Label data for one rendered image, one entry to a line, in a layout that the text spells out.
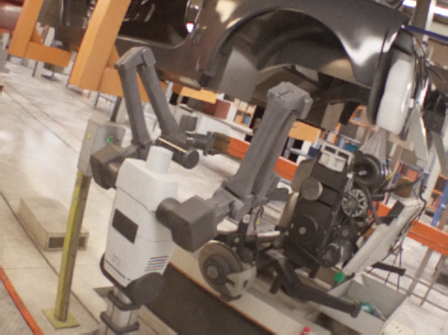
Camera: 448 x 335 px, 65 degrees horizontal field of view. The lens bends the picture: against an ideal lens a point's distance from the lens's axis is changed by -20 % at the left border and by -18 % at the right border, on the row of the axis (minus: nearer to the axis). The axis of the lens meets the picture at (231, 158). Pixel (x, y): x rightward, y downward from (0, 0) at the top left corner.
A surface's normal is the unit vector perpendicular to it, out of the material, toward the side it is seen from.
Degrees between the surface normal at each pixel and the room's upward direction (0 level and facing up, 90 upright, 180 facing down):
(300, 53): 90
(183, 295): 90
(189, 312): 90
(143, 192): 90
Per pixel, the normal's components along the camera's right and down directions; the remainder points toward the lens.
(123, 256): -0.58, -0.07
